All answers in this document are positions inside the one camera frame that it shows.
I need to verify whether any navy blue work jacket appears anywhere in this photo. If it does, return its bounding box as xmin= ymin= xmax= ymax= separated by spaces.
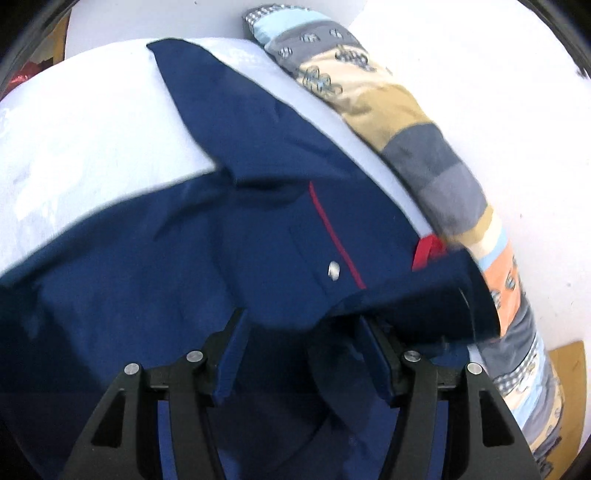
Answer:
xmin=1 ymin=39 xmax=500 ymax=479

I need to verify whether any wooden bed headboard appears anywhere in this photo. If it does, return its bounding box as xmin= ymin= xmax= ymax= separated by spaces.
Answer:
xmin=547 ymin=341 xmax=587 ymax=480

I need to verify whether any long patchwork body pillow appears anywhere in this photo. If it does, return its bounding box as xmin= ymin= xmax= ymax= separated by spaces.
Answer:
xmin=243 ymin=4 xmax=565 ymax=477

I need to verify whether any light blue cloud bedsheet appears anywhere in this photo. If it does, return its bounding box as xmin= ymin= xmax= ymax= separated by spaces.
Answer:
xmin=1 ymin=39 xmax=432 ymax=286

